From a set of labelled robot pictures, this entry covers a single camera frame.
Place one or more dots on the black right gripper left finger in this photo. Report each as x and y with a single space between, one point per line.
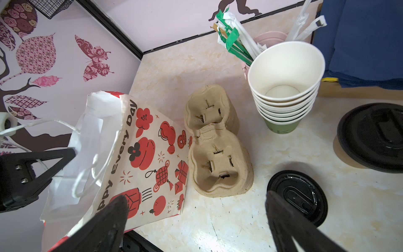
103 233

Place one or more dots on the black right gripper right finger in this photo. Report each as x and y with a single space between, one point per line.
288 226

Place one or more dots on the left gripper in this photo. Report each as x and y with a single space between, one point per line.
19 184

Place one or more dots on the red and white paper bag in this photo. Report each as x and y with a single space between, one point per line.
123 148

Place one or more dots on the black plastic cup lid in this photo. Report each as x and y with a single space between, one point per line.
372 135

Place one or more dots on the white paper cup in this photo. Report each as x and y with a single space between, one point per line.
343 156

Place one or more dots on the brown pulp cup carrier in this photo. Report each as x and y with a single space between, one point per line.
220 164

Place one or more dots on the brown cardboard box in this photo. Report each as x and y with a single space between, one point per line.
332 89

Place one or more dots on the stack of paper cups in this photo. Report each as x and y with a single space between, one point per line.
284 81

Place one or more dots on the pink straw holder cup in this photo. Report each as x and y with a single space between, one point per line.
268 39

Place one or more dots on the dark blue napkin stack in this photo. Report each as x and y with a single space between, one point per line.
362 43

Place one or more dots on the green wrapped straw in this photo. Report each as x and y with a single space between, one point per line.
229 38

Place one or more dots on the black wire basket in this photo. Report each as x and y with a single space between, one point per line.
50 8

